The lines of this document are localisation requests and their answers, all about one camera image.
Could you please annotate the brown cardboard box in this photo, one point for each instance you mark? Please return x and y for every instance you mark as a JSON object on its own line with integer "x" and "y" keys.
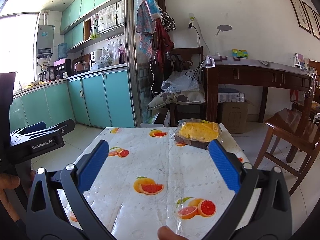
{"x": 235, "y": 117}

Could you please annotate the wall plug charger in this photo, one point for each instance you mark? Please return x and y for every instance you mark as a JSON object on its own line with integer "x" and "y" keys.
{"x": 191, "y": 23}

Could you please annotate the teal upper kitchen cabinets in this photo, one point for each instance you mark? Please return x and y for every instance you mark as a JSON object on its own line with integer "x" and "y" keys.
{"x": 85, "y": 5}

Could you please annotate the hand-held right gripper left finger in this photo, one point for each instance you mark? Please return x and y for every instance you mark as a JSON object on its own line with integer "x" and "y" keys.
{"x": 93, "y": 166}

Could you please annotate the clear bubble plastic bag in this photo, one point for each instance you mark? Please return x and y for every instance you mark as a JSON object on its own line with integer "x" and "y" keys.
{"x": 180, "y": 82}

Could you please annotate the yellow bread package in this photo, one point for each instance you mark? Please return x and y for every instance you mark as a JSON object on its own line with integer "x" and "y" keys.
{"x": 197, "y": 131}

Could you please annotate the dark cola bottle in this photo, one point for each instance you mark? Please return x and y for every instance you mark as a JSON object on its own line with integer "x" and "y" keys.
{"x": 122, "y": 55}

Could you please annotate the grey wall water heater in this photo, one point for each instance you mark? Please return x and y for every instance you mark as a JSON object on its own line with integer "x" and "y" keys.
{"x": 45, "y": 40}

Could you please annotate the printed cabinet curtain panels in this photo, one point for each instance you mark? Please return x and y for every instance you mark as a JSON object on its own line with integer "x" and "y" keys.
{"x": 110, "y": 17}

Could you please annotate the pink black water dispenser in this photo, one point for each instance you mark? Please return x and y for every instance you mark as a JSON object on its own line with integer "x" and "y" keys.
{"x": 62, "y": 67}

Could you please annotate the upright books on desk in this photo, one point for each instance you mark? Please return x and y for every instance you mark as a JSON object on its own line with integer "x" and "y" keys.
{"x": 300, "y": 60}

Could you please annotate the dark wooden chair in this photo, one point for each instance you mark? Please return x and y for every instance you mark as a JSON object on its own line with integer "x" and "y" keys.
{"x": 186, "y": 52}

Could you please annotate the teal lower kitchen cabinets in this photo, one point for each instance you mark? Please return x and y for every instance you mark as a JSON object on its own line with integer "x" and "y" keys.
{"x": 100, "y": 97}

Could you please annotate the framed wall picture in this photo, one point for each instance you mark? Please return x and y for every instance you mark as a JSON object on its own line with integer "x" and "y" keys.
{"x": 311, "y": 20}
{"x": 318, "y": 25}
{"x": 298, "y": 11}

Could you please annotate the small black coffee maker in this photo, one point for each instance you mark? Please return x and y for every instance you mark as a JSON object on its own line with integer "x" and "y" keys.
{"x": 52, "y": 73}

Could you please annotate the white kitchen appliance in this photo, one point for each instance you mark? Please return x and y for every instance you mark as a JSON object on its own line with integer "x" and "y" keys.
{"x": 96, "y": 57}

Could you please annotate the pink rice cooker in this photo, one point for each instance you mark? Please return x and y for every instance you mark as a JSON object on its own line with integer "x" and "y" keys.
{"x": 81, "y": 67}

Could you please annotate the person's left hand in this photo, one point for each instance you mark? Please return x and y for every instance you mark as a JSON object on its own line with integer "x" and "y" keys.
{"x": 8, "y": 181}

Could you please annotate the metal sliding door frame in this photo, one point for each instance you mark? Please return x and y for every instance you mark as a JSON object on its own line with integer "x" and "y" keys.
{"x": 135, "y": 67}

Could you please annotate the kitchen window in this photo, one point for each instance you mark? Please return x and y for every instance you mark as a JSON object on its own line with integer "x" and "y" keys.
{"x": 17, "y": 47}

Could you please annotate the clear plastic bags bunch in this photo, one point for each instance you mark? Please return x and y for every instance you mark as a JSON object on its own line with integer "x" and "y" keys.
{"x": 110, "y": 57}

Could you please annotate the green white cardboard box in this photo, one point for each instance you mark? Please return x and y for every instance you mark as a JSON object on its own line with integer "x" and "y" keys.
{"x": 157, "y": 118}

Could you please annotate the patterned desk cloth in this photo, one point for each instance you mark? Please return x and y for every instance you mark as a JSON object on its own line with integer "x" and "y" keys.
{"x": 255, "y": 62}

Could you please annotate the leaf print cushion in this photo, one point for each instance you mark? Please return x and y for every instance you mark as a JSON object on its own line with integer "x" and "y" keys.
{"x": 175, "y": 99}

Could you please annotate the blue white hanging bag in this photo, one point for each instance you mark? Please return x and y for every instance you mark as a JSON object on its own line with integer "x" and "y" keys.
{"x": 153, "y": 6}

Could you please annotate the black patterned hanging bag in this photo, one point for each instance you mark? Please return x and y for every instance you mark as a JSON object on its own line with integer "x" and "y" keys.
{"x": 168, "y": 21}

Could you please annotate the person's right hand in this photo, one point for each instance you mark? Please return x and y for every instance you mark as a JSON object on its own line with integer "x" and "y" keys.
{"x": 168, "y": 233}

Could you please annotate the glossy brown wooden chair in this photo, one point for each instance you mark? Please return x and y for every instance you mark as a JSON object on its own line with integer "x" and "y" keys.
{"x": 290, "y": 127}

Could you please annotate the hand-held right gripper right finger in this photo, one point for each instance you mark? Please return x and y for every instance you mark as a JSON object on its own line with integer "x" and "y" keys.
{"x": 225, "y": 167}

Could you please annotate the fruit print plastic tablecloth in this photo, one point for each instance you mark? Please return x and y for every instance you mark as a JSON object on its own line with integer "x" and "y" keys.
{"x": 150, "y": 160}

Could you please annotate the dark wooden desk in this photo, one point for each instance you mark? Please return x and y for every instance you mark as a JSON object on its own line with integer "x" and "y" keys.
{"x": 250, "y": 76}

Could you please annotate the green yellow desk item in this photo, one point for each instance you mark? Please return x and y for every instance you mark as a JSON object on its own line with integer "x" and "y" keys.
{"x": 240, "y": 53}

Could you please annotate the blue water jug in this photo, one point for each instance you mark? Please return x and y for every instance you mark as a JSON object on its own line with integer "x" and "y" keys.
{"x": 62, "y": 52}

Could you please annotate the plaid hanging cloth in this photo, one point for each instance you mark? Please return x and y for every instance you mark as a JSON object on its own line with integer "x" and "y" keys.
{"x": 145, "y": 30}

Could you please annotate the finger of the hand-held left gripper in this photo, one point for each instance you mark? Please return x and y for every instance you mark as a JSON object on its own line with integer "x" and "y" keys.
{"x": 32, "y": 128}
{"x": 63, "y": 127}

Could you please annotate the teal kitchen cabinets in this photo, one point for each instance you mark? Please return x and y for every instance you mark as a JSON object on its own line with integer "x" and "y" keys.
{"x": 100, "y": 97}
{"x": 85, "y": 5}

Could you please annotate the red hanging garment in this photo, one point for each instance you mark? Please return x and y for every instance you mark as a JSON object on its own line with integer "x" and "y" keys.
{"x": 163, "y": 45}

